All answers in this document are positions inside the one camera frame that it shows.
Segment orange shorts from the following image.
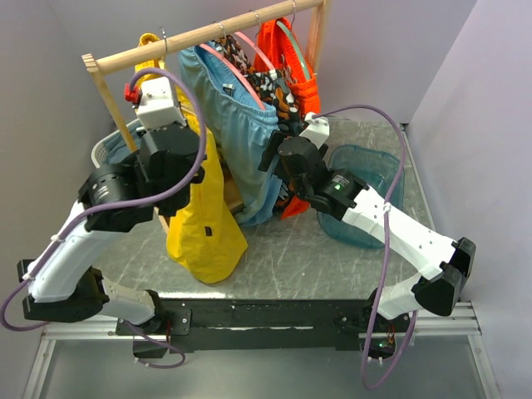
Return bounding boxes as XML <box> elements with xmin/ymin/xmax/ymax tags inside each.
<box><xmin>253</xmin><ymin>17</ymin><xmax>323</xmax><ymax>220</ymax></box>

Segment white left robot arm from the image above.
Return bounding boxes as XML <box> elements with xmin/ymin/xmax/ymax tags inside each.
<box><xmin>18</xmin><ymin>124</ymin><xmax>206</xmax><ymax>334</ymax></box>

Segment teal plastic tray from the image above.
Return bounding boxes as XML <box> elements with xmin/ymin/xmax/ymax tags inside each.
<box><xmin>316</xmin><ymin>143</ymin><xmax>408</xmax><ymax>249</ymax></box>

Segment wooden clothes rack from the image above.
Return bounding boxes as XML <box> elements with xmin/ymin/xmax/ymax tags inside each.
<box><xmin>81</xmin><ymin>0</ymin><xmax>332</xmax><ymax>234</ymax></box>

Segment yellow wooden hanger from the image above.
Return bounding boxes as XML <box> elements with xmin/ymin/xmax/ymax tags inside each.
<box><xmin>160</xmin><ymin>26</ymin><xmax>169</xmax><ymax>58</ymax></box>

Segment light blue shorts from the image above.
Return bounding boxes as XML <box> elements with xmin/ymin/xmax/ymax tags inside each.
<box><xmin>178</xmin><ymin>46</ymin><xmax>282</xmax><ymax>226</ymax></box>

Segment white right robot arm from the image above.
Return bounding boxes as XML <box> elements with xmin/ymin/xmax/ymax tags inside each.
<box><xmin>259</xmin><ymin>131</ymin><xmax>476</xmax><ymax>332</ymax></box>

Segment white laundry basket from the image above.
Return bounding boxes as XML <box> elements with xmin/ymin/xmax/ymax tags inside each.
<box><xmin>91</xmin><ymin>130</ymin><xmax>119</xmax><ymax>168</ymax></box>

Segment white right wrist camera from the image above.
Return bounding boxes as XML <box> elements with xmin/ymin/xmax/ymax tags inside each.
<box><xmin>300</xmin><ymin>112</ymin><xmax>330</xmax><ymax>148</ymax></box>

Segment floral patterned shorts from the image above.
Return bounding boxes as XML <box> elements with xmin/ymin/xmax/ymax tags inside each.
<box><xmin>211</xmin><ymin>34</ymin><xmax>308</xmax><ymax>209</ymax></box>

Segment yellow shorts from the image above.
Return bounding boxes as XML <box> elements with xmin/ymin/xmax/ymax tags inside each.
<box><xmin>132</xmin><ymin>32</ymin><xmax>249</xmax><ymax>285</ymax></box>

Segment blue cloth in basket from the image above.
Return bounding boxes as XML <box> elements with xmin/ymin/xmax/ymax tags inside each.
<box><xmin>103</xmin><ymin>120</ymin><xmax>142</xmax><ymax>165</ymax></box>

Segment pink hanger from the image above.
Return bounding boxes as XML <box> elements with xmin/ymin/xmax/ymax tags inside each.
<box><xmin>199</xmin><ymin>32</ymin><xmax>275</xmax><ymax>110</ymax></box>

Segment grey green hanger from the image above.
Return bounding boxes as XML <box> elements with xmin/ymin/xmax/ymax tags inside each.
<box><xmin>275</xmin><ymin>19</ymin><xmax>313</xmax><ymax>83</ymax></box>

